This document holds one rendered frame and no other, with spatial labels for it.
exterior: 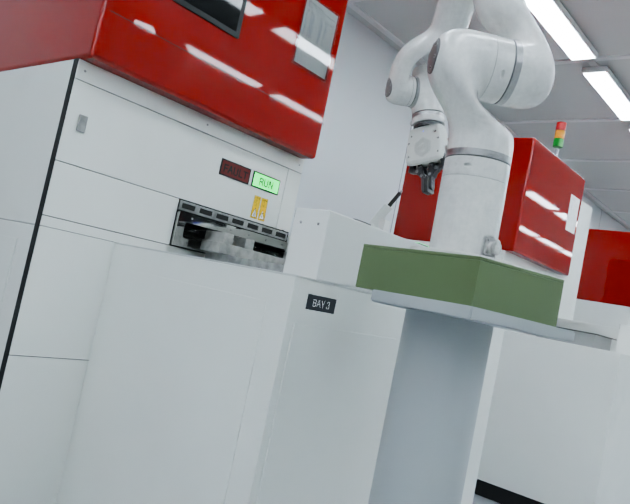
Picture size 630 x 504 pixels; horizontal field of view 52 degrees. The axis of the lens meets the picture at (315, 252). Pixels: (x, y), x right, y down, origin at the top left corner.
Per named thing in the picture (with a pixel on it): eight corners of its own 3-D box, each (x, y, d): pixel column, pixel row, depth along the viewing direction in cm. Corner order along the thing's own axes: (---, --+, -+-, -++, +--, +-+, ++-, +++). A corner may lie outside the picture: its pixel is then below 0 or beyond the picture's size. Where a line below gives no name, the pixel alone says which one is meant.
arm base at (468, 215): (534, 274, 118) (551, 175, 119) (468, 256, 107) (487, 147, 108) (453, 264, 133) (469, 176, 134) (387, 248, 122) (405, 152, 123)
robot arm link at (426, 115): (404, 115, 166) (403, 126, 165) (434, 107, 161) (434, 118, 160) (420, 126, 172) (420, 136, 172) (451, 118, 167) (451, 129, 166)
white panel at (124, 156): (34, 224, 151) (74, 58, 153) (274, 278, 212) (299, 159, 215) (41, 225, 148) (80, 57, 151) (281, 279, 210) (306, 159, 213)
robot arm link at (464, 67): (521, 164, 116) (544, 35, 117) (422, 143, 114) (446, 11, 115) (494, 174, 128) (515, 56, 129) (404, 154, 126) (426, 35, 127)
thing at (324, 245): (281, 273, 134) (295, 206, 134) (419, 306, 175) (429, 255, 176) (315, 279, 127) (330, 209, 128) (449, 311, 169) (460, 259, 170)
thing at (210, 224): (169, 244, 177) (176, 210, 177) (278, 270, 210) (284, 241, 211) (173, 244, 176) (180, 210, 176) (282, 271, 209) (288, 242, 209)
